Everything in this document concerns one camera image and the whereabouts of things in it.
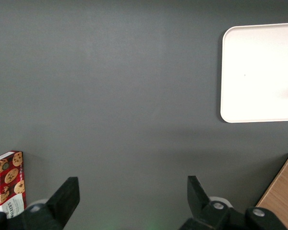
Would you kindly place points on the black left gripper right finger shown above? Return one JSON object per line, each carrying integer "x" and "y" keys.
{"x": 201, "y": 198}

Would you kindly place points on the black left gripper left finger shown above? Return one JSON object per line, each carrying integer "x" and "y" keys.
{"x": 62, "y": 203}

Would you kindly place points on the red cookie box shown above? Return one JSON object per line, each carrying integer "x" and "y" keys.
{"x": 9, "y": 182}

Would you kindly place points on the white rectangular tray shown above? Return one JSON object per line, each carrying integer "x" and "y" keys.
{"x": 259, "y": 76}

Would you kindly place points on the wooden drawer cabinet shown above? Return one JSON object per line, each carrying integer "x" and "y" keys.
{"x": 282, "y": 191}

